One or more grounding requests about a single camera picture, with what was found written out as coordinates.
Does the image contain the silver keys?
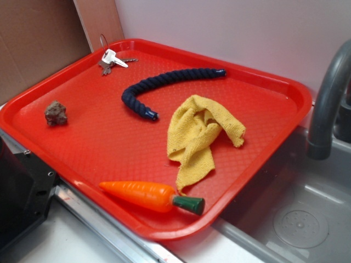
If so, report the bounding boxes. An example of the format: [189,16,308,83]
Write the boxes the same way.
[98,34,139,76]

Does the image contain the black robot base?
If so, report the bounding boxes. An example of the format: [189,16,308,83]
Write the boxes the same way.
[1,139,58,252]

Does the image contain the yellow cloth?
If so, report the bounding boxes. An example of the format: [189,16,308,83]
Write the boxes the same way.
[167,95,246,196]

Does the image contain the orange toy carrot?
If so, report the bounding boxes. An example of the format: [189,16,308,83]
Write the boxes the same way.
[99,181,205,215]

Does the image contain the red plastic tray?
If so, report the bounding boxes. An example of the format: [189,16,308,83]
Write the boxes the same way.
[1,39,312,241]

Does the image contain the brown rock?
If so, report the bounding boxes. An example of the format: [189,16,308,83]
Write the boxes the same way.
[44,100,67,127]

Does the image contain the wooden board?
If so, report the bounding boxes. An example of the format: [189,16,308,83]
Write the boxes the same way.
[73,0,124,52]

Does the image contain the grey sink basin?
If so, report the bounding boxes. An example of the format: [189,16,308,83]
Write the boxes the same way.
[219,128,350,262]

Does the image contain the grey faucet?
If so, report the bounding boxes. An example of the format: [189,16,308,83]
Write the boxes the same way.
[306,40,350,160]

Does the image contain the brown cardboard panel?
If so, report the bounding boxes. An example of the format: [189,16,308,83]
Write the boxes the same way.
[1,1,90,104]

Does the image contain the dark blue rope piece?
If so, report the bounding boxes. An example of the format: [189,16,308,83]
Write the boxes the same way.
[121,68,228,122]

